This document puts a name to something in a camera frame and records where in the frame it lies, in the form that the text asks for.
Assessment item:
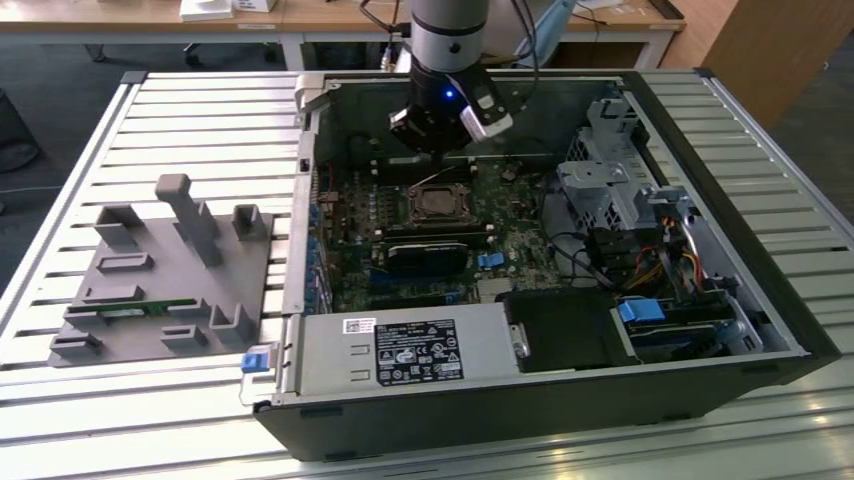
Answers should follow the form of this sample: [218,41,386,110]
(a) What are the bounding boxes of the graphics card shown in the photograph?
[385,241,470,277]

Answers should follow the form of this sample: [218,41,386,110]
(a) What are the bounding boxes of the wooden cabinet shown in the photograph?
[660,0,854,132]

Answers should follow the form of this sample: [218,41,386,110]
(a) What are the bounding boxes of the yellow red wire bundle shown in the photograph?
[630,249,708,292]

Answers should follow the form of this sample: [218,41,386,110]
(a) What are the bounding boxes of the metal socket cover frame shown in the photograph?
[408,184,468,221]

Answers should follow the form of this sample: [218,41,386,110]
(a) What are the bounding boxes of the white papers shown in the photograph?
[573,0,662,17]

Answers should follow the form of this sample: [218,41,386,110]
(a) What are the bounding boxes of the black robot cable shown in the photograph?
[510,0,546,119]

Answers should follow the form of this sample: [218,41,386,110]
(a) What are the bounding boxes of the grey case latch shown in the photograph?
[293,72,330,115]

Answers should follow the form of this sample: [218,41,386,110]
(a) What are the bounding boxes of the hard disk in blue carrier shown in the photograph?
[617,297,729,359]

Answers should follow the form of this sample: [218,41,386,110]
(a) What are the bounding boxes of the grey plastic parts rack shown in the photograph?
[50,173,279,369]

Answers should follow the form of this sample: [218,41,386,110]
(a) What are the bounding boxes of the black plastic housing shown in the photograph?
[585,227,634,291]

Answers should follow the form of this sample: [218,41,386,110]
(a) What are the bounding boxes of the grey power supply unit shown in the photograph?
[293,308,533,397]

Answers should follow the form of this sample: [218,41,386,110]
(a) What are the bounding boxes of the silver metal disk bay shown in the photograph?
[640,184,769,357]

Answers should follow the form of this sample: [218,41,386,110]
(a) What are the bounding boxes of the black plastic fan shroud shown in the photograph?
[497,288,644,375]

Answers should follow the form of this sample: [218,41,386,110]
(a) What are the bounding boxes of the plain white box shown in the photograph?
[179,0,237,23]

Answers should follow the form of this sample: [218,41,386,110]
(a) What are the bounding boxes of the green motherboard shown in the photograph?
[304,158,577,312]

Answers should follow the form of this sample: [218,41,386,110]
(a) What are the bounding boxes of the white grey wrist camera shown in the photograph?
[458,89,516,142]

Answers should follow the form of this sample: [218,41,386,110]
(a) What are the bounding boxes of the silver finned chipset heatsink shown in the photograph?
[478,278,517,302]

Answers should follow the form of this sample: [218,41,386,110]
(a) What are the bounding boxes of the CPU socket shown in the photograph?
[404,182,477,226]

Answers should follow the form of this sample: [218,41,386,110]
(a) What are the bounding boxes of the black open PC case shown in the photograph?
[251,68,844,464]

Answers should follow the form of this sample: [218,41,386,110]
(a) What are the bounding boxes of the green RAM stick white label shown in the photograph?
[99,298,170,319]

